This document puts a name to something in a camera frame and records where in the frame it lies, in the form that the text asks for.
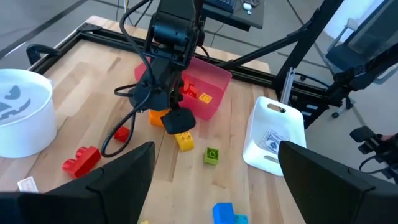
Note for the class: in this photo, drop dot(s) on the white plastic bin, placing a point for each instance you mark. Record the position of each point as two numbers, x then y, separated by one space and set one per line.
292 124

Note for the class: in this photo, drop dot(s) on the white computer mouse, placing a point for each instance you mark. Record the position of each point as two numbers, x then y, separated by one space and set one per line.
247 7

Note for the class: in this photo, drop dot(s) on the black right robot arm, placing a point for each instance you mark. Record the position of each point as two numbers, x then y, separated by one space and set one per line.
174 31

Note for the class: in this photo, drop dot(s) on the teal brick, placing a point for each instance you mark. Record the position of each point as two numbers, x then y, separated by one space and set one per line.
242 219

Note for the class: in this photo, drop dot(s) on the red two-stud brick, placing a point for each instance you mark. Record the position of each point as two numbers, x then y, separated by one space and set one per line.
81 163

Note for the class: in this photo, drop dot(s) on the black computer desk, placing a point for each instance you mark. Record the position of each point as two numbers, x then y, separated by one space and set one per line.
245 21

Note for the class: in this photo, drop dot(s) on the small olive green brick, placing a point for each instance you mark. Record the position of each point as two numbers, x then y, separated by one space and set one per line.
211 156

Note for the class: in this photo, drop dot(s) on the black table clamp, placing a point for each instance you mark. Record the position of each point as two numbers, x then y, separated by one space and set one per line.
37 49

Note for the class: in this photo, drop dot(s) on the white cup with pumpkin face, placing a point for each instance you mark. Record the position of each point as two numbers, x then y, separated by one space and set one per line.
25 124

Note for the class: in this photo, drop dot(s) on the pink plastic bin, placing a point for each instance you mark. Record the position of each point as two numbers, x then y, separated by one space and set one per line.
214 77

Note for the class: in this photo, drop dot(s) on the small translucent yellow brick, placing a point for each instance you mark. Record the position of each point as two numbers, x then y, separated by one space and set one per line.
205 98

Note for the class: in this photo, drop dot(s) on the person's hand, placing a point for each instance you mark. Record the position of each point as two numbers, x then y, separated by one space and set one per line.
389 137

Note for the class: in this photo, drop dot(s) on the black caster wheel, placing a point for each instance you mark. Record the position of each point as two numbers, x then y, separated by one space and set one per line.
335 114

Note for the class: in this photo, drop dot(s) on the clear card packet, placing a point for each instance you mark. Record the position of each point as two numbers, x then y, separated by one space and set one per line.
273 141

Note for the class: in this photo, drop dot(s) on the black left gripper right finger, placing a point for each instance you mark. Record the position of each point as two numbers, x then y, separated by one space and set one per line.
335 199

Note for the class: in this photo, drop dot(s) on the blue brick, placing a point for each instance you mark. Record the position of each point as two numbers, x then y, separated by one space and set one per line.
223 214

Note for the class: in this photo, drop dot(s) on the orange brick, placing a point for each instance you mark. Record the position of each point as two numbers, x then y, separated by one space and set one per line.
155 118

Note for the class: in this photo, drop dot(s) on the black aluminium table frame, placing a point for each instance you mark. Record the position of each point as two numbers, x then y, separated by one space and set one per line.
118 37

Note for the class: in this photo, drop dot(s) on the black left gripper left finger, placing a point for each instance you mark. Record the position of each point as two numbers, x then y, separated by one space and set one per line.
93 202

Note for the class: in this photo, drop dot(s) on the small red brick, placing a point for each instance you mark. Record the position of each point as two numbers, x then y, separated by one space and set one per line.
122 135

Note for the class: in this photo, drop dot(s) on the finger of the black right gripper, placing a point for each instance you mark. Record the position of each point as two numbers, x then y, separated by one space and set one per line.
149 99
178 121

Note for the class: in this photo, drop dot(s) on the black keyboard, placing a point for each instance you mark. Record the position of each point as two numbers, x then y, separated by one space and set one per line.
222 3

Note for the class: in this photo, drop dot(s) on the black handheld controller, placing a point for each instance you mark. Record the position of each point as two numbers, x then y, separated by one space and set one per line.
363 137

